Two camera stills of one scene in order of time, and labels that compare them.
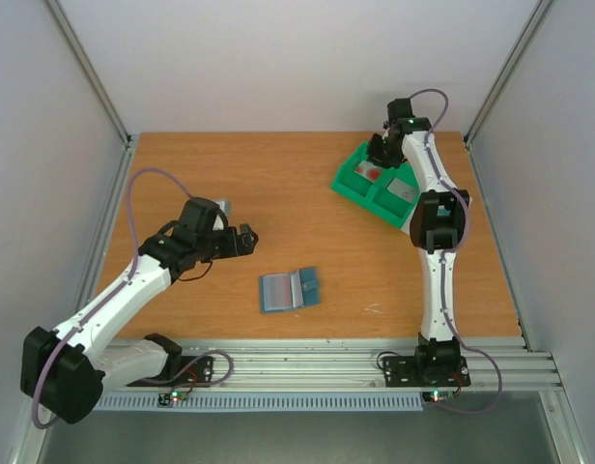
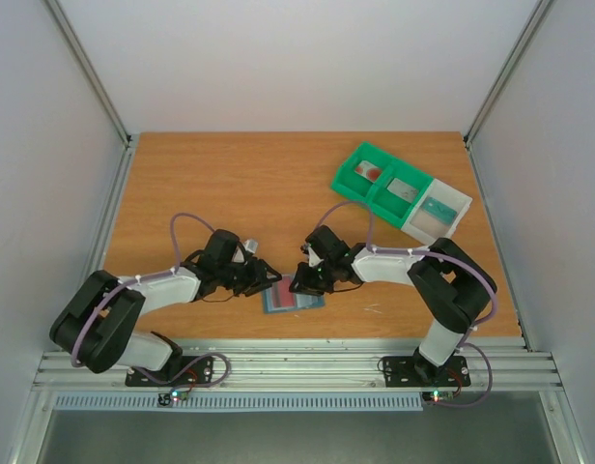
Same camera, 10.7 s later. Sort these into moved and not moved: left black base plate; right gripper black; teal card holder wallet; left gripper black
Moved: right gripper black; left gripper black
Not moved: left black base plate; teal card holder wallet
